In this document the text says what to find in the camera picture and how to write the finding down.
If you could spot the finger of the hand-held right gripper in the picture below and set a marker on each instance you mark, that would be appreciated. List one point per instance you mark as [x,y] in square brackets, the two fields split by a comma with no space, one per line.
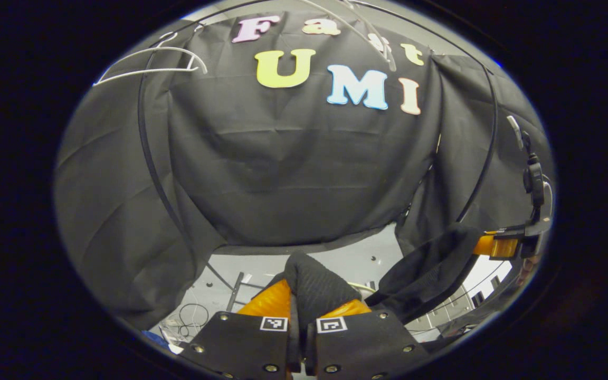
[494,247]
[525,231]

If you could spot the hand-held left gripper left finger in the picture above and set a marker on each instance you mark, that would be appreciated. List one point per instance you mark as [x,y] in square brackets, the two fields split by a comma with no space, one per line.
[240,343]

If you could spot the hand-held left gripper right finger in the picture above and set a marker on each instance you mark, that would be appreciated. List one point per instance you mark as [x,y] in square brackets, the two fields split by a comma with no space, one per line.
[362,345]

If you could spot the black knit jacket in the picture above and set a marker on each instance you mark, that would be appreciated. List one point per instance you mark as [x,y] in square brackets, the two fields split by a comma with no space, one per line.
[314,290]

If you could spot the white clothes hanger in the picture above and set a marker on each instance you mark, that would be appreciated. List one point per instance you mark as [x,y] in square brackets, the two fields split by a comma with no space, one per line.
[145,70]
[388,57]

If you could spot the black clothes rack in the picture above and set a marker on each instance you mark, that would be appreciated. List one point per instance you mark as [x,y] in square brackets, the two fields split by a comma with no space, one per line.
[139,116]

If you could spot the black backdrop cloth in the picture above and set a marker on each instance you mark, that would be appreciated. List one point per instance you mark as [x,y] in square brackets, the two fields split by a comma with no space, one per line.
[283,174]

